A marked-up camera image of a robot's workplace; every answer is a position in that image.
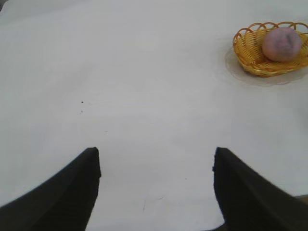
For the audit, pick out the pink peach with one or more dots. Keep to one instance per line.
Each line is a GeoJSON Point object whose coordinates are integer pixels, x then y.
{"type": "Point", "coordinates": [281, 44]}

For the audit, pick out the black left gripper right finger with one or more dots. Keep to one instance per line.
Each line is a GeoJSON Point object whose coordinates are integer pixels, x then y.
{"type": "Point", "coordinates": [257, 204]}

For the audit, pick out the yellow woven plastic basket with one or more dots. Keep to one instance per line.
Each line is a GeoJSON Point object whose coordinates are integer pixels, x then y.
{"type": "Point", "coordinates": [250, 55]}

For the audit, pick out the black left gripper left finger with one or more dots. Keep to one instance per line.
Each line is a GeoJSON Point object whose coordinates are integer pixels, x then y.
{"type": "Point", "coordinates": [53, 199]}

